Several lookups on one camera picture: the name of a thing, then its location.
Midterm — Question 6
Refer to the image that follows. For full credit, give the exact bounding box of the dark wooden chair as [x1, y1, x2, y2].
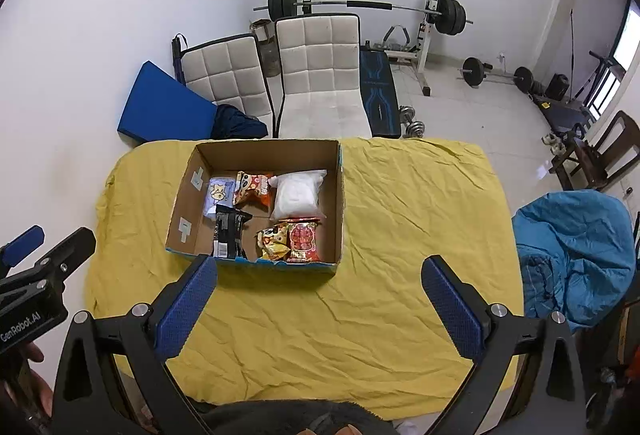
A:
[550, 111, 640, 192]

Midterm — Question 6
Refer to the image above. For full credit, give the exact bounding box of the orange panda snack bag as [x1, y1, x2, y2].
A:
[233, 170, 272, 207]

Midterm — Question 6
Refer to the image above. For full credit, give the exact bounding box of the black sit-up bench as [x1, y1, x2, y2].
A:
[529, 74, 596, 135]

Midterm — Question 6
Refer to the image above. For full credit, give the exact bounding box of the yellow panda chip bag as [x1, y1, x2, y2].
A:
[256, 223, 291, 262]

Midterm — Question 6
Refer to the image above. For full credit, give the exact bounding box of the left white padded chair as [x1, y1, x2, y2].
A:
[171, 33, 276, 137]

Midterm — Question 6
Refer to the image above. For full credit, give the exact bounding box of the red snack bag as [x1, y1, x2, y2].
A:
[278, 217, 321, 264]

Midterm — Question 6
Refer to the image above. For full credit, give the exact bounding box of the loaded barbell on rack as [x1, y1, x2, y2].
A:
[253, 0, 473, 36]

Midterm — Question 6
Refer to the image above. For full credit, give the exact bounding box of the milk carton cardboard box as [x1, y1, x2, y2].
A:
[165, 139, 344, 273]

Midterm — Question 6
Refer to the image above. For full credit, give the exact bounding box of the blue quilt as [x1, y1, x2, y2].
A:
[512, 189, 636, 331]

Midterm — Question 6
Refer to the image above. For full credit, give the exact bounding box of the right white padded chair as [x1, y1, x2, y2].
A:
[274, 13, 372, 139]

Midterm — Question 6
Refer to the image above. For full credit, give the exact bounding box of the yellow tablecloth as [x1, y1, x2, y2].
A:
[85, 138, 523, 420]

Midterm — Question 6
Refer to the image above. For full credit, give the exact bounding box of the white powder bag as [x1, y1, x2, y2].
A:
[268, 169, 326, 221]

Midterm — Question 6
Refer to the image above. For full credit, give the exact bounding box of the black blue bench pad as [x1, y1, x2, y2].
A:
[359, 47, 401, 139]

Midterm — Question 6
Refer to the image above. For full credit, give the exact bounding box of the floor barbell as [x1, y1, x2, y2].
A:
[459, 57, 534, 94]

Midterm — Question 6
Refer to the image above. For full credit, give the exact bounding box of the left hand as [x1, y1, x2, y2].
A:
[1, 342, 53, 420]

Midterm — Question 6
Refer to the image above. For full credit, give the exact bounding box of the dark blue cloth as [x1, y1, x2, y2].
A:
[210, 104, 268, 140]

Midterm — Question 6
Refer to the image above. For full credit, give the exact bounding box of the weight bench rack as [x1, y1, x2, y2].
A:
[382, 0, 439, 97]

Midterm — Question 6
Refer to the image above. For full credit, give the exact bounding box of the white padded chair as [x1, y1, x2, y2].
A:
[171, 33, 276, 137]
[274, 13, 372, 139]

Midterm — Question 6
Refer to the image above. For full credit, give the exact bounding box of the black snack bag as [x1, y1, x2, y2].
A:
[213, 204, 253, 261]

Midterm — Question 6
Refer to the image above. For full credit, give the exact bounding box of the blue foam mat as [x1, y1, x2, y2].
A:
[117, 61, 217, 143]

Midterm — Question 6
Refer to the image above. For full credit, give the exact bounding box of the dumbbell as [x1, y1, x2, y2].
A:
[399, 106, 425, 138]

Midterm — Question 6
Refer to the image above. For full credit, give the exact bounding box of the blue cartoon tissue pack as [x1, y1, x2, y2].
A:
[203, 177, 235, 219]

